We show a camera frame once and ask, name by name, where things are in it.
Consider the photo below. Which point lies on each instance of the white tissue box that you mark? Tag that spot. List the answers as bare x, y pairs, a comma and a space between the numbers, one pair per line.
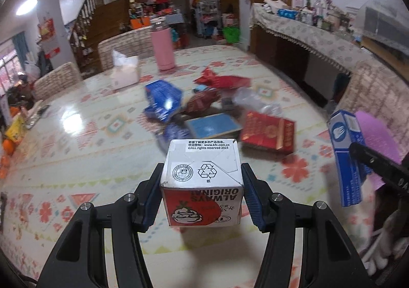
126, 71

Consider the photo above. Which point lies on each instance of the patterned chair near stairs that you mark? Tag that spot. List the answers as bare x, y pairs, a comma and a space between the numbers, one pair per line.
135, 42

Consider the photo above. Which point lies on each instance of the blue medicine box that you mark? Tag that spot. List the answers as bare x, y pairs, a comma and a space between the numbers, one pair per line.
164, 101

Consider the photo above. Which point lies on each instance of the dark red small box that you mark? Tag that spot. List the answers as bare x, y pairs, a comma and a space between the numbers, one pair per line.
228, 104

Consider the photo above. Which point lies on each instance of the wall calendar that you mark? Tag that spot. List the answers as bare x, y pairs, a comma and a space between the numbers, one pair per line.
49, 40

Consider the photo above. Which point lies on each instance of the clear plastic bottle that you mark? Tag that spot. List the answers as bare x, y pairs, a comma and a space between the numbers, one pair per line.
248, 99

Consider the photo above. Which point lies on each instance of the green bag on floor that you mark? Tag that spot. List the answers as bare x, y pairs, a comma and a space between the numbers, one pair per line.
232, 34

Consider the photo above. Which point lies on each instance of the white gloved hand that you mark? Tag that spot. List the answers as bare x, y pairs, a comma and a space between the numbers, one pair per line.
391, 241

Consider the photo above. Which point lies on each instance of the dark red snack bag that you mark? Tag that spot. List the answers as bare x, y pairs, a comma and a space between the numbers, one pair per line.
201, 102

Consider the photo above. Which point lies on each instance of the wooden staircase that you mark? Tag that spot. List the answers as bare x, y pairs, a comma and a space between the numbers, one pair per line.
97, 21

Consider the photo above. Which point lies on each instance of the patterned chair at left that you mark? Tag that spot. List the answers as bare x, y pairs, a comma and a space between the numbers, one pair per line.
59, 79

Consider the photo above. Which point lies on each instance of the orange fruit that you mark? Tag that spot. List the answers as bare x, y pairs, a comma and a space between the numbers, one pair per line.
9, 146

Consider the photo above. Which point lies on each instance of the sideboard with floral cloth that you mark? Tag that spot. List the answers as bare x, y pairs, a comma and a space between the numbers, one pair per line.
341, 53

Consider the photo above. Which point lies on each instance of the red wrapper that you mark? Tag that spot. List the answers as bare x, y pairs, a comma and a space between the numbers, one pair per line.
213, 80

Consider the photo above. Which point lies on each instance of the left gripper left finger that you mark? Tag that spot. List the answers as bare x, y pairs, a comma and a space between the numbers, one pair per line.
78, 258

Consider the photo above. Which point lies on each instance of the blue white plastic bag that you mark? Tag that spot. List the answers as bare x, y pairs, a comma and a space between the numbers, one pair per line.
171, 132

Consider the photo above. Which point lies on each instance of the blue white glove box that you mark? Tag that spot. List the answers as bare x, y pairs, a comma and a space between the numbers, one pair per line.
344, 129

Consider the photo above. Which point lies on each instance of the purple trash basket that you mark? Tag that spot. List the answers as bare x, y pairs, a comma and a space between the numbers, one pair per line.
379, 138

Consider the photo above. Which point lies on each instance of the red white KFC box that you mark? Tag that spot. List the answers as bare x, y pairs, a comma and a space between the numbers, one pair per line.
202, 183

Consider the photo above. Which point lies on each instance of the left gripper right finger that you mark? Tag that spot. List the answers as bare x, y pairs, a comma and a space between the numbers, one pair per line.
329, 258

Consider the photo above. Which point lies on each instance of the pink thermos bottle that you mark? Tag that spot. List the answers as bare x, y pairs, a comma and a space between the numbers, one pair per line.
161, 38

